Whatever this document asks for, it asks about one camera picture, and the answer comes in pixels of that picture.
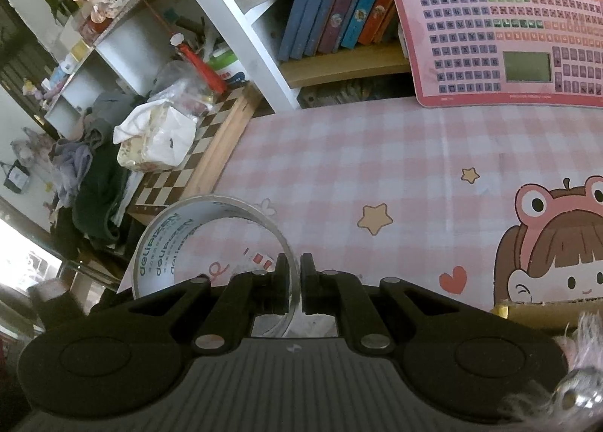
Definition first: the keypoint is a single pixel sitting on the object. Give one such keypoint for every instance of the cream tissue box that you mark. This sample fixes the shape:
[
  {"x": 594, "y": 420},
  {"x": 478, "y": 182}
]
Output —
[{"x": 155, "y": 144}]

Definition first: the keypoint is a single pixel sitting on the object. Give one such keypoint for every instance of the pink keyboard learning tablet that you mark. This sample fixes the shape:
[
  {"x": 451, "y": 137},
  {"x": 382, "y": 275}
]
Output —
[{"x": 471, "y": 12}]

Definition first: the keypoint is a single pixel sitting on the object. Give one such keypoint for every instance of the row of upright books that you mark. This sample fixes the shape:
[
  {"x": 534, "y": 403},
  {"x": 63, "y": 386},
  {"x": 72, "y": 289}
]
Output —
[{"x": 329, "y": 3}]

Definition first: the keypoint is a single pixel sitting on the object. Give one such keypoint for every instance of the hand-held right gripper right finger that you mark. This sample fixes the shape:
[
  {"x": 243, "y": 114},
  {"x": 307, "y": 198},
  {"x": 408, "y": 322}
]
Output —
[{"x": 308, "y": 286}]

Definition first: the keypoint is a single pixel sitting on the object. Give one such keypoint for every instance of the clear plastic bag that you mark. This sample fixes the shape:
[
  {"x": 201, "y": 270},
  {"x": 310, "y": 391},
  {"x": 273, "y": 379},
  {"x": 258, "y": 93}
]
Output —
[{"x": 183, "y": 92}]

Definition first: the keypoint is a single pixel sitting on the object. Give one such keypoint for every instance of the pile of clothes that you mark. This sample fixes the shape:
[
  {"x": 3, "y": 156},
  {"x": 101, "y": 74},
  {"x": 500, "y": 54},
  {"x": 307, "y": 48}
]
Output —
[{"x": 99, "y": 196}]

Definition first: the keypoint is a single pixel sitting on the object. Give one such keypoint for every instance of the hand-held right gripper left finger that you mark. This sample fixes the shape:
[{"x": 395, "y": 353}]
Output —
[{"x": 281, "y": 286}]

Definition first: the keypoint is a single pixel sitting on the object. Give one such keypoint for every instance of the furry pompom with silver bell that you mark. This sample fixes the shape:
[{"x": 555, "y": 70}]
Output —
[{"x": 572, "y": 396}]

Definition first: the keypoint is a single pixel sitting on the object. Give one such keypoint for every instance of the green and white container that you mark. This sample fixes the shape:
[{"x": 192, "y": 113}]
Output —
[{"x": 226, "y": 67}]

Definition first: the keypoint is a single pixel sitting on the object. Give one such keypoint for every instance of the red bottle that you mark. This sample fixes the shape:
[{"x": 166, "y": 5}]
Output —
[{"x": 202, "y": 67}]

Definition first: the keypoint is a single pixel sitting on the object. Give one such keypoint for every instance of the white shelf unit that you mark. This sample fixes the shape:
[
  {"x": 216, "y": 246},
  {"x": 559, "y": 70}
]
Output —
[{"x": 245, "y": 36}]

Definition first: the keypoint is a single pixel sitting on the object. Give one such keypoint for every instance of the pink checkered tablecloth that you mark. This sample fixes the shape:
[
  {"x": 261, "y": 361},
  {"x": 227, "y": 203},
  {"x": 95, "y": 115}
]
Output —
[{"x": 377, "y": 154}]

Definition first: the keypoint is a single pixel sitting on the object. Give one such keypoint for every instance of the wooden chessboard box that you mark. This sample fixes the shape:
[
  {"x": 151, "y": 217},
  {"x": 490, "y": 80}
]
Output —
[{"x": 207, "y": 140}]

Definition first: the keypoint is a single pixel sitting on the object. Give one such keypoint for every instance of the clear tape roll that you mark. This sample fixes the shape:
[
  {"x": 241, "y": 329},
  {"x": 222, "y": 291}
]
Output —
[{"x": 160, "y": 243}]

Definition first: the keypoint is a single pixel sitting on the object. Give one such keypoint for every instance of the yellow cardboard box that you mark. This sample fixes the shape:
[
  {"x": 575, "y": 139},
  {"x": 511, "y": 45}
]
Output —
[{"x": 532, "y": 316}]

